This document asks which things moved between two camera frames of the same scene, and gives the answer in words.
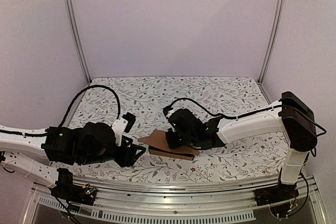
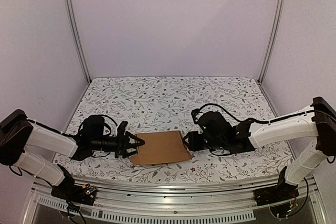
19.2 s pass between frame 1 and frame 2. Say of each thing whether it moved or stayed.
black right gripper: moved
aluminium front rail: stayed
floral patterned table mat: stayed
